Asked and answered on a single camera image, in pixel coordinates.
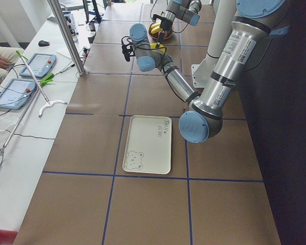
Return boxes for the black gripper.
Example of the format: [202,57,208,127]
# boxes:
[157,18,172,46]

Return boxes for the yellow plastic banana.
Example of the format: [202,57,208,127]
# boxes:
[150,43,167,54]

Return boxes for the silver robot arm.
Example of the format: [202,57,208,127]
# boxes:
[122,1,290,143]
[152,0,201,47]

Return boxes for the brown wicker basket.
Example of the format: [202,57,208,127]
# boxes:
[148,22,172,40]

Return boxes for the yellow banana under top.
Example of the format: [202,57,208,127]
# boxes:
[149,21,162,35]

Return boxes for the white bear tray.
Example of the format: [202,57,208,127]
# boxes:
[122,115,172,175]

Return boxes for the black computer mouse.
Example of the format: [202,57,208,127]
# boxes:
[38,40,50,47]

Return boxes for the far blue teach pendant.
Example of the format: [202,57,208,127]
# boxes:
[24,53,57,79]

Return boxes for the blue teach pendant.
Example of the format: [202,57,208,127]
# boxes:
[0,79,37,110]
[24,53,57,79]

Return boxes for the near blue teach pendant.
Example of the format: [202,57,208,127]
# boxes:
[0,79,37,110]

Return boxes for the silver reacher grabber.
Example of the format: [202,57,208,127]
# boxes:
[0,90,39,171]

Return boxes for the wrist black camera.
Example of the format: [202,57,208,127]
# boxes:
[121,36,135,62]

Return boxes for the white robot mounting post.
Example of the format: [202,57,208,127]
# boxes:
[191,0,237,88]

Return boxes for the aluminium frame post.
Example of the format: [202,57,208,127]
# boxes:
[47,0,86,76]

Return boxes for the green handled reacher grabber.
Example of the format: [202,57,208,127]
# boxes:
[16,51,68,118]

